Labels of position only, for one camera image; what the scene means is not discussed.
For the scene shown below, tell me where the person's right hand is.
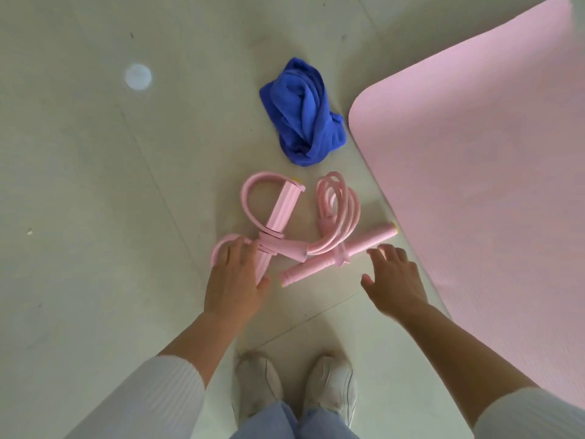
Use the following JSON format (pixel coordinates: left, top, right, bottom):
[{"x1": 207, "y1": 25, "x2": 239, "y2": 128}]
[{"x1": 361, "y1": 244, "x2": 430, "y2": 321}]

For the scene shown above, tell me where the person's left hand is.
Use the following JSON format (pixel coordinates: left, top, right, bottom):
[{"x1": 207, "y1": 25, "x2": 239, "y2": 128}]
[{"x1": 203, "y1": 236, "x2": 271, "y2": 323}]

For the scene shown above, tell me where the pink pedal resistance band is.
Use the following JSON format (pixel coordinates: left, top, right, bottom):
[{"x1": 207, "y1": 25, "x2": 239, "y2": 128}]
[{"x1": 210, "y1": 171, "x2": 399, "y2": 288}]

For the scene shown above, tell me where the pink yoga mat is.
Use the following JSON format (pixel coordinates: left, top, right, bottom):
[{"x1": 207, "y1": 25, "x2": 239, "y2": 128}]
[{"x1": 349, "y1": 0, "x2": 585, "y2": 410}]

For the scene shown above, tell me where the person's left forearm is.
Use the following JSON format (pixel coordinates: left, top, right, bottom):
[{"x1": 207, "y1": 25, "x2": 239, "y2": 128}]
[{"x1": 63, "y1": 310, "x2": 238, "y2": 439}]

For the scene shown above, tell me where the person's right forearm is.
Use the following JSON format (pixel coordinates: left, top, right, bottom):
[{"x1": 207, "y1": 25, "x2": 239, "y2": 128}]
[{"x1": 402, "y1": 304, "x2": 585, "y2": 439}]

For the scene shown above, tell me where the person's right white shoe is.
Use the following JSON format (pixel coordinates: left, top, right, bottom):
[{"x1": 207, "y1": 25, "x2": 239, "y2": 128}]
[{"x1": 301, "y1": 356, "x2": 357, "y2": 428}]

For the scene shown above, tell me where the person's left jeans leg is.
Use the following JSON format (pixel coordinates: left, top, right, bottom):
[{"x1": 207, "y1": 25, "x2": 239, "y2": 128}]
[{"x1": 228, "y1": 401, "x2": 300, "y2": 439}]

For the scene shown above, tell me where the person's jeans leg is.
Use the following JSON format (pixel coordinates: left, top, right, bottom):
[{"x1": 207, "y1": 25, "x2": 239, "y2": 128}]
[
  {"x1": 297, "y1": 406, "x2": 362, "y2": 439},
  {"x1": 228, "y1": 401, "x2": 300, "y2": 439}
]

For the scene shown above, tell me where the person's right jeans leg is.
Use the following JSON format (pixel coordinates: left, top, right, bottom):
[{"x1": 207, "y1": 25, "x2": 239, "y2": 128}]
[{"x1": 297, "y1": 406, "x2": 362, "y2": 439}]

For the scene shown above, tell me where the blue cloth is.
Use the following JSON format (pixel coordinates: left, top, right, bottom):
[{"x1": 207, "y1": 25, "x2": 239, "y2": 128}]
[{"x1": 259, "y1": 57, "x2": 347, "y2": 168}]

